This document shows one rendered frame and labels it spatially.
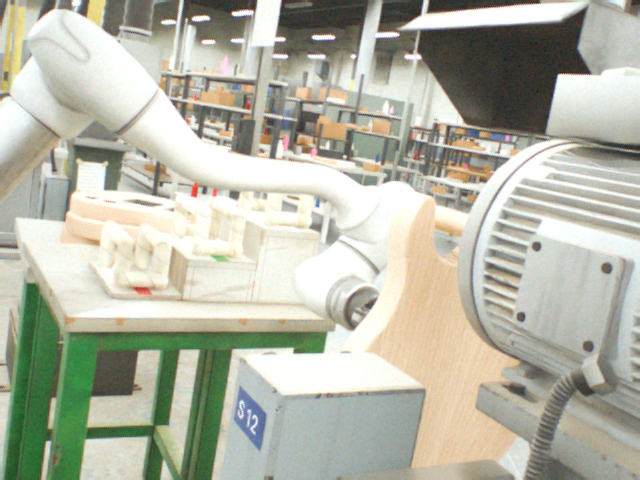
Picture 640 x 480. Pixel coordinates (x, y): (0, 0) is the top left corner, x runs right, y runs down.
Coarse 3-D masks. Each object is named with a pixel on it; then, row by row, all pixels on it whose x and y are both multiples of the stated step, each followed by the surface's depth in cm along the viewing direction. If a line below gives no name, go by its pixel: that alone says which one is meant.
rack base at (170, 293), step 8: (96, 264) 166; (112, 264) 168; (96, 272) 160; (104, 272) 160; (112, 272) 161; (104, 280) 153; (112, 288) 148; (120, 288) 149; (128, 288) 150; (152, 288) 153; (168, 288) 156; (112, 296) 145; (120, 296) 146; (128, 296) 147; (136, 296) 147; (144, 296) 148; (152, 296) 149; (160, 296) 150; (168, 296) 151; (176, 296) 151
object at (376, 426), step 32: (256, 384) 65; (288, 384) 63; (320, 384) 64; (352, 384) 65; (384, 384) 67; (416, 384) 68; (256, 416) 64; (288, 416) 61; (320, 416) 63; (352, 416) 65; (384, 416) 66; (416, 416) 68; (256, 448) 64; (288, 448) 62; (320, 448) 64; (352, 448) 65; (384, 448) 67
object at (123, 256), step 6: (120, 246) 148; (126, 246) 148; (132, 246) 149; (120, 252) 148; (126, 252) 148; (120, 258) 148; (126, 258) 148; (114, 264) 149; (120, 264) 148; (126, 264) 149; (114, 270) 149; (120, 270) 149; (126, 270) 149; (114, 276) 149; (114, 282) 149
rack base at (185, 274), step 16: (176, 240) 169; (192, 240) 172; (176, 256) 158; (192, 256) 154; (208, 256) 157; (224, 256) 160; (240, 256) 163; (176, 272) 157; (192, 272) 152; (208, 272) 154; (224, 272) 155; (240, 272) 157; (176, 288) 156; (192, 288) 153; (208, 288) 154; (224, 288) 156; (240, 288) 158
